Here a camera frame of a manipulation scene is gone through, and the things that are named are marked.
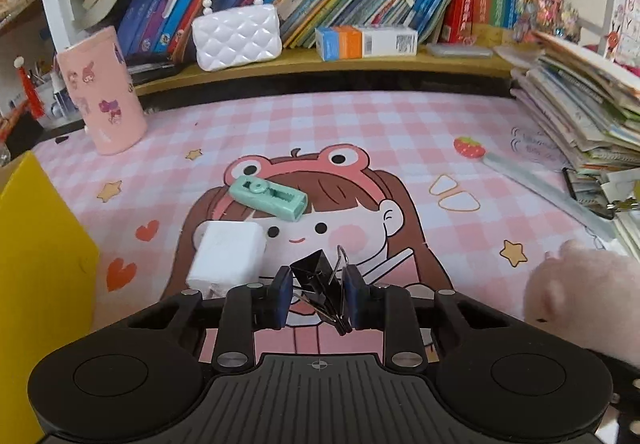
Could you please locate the black binder clip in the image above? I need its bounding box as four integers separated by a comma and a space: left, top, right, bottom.
289, 247, 353, 336

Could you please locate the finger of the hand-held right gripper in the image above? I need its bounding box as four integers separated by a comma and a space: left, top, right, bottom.
587, 348, 640, 379

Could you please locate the stack of books and papers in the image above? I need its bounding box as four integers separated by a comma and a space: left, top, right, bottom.
495, 29, 640, 245

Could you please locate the pink plush toy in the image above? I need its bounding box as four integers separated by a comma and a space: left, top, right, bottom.
524, 239, 640, 367

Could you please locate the white pen holder with pens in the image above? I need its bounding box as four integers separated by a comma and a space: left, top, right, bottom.
0, 69, 86, 131

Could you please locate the red tassel ornament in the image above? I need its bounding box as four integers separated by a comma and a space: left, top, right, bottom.
14, 55, 48, 119

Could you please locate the white quilted handbag pearl handle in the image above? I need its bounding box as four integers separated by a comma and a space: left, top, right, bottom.
191, 0, 282, 72

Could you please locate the orange blue white carton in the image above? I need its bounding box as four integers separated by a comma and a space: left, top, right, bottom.
315, 24, 419, 61

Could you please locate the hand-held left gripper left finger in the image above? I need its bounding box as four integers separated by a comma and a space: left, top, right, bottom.
127, 267, 296, 372

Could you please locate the clear plastic ruler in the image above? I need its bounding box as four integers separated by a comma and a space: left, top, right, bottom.
482, 151, 617, 241

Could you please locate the wooden desk shelf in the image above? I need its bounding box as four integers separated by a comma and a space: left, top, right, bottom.
59, 0, 615, 98

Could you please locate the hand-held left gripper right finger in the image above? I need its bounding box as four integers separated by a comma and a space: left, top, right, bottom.
342, 265, 516, 370

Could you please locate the white block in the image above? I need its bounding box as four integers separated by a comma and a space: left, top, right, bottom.
186, 221, 266, 299

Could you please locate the colourful crown ornament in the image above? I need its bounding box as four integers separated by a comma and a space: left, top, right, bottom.
517, 0, 583, 44

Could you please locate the black clipboard clip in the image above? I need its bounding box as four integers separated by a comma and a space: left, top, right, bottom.
562, 167, 640, 221

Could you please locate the clear plastic case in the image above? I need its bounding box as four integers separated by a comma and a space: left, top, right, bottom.
427, 42, 494, 59

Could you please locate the pink checkered printed desk mat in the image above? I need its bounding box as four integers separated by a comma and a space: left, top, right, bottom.
30, 92, 640, 362

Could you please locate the yellow cardboard box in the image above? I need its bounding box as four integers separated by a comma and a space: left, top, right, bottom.
0, 150, 101, 444

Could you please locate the pink cartoon pen holder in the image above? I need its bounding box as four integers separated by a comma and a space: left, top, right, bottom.
55, 26, 148, 156

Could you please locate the mint green stapler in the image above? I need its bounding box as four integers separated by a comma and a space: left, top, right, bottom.
229, 174, 308, 222

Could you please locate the small cartoon figure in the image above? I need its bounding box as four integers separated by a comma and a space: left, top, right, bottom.
601, 18, 625, 62

